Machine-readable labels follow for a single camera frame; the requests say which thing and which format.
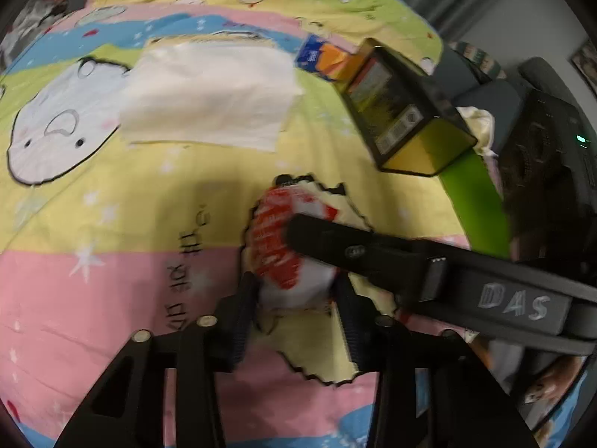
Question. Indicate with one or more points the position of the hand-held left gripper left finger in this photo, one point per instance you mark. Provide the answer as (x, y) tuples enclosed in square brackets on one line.
[(240, 331)]

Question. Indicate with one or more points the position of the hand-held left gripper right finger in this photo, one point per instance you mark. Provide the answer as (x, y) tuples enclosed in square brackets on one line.
[(354, 336)]

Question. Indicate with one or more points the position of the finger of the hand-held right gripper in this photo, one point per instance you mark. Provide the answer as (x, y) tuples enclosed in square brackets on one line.
[(336, 242)]

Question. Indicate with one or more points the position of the red white tissue packet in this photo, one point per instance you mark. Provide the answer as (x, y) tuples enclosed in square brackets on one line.
[(275, 242)]

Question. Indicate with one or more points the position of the black metal tin box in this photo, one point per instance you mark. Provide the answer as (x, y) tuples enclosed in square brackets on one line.
[(392, 112)]

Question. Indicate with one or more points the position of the person's right hand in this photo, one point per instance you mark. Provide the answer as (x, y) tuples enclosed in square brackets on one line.
[(552, 380)]

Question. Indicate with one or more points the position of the cartoon printed blanket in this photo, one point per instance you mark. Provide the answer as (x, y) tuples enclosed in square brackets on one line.
[(116, 242)]

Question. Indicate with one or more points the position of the cream cloth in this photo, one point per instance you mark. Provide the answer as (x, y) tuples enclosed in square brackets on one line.
[(478, 126)]

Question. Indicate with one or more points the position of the small orange blue box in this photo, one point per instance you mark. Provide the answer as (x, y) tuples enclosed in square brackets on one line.
[(322, 58)]

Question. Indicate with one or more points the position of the white folded cloth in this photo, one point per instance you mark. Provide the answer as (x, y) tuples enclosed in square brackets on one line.
[(210, 98)]

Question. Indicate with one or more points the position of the grey sofa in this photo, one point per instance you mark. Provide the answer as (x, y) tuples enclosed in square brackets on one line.
[(499, 98)]

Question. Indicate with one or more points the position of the striped patterned cushion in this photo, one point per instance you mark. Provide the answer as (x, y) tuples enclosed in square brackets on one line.
[(480, 60)]

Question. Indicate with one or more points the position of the framed landscape painting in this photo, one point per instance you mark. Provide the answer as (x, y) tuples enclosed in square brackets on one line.
[(585, 67)]

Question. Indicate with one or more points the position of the pile of clothes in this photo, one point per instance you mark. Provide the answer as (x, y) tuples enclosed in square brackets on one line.
[(32, 14)]

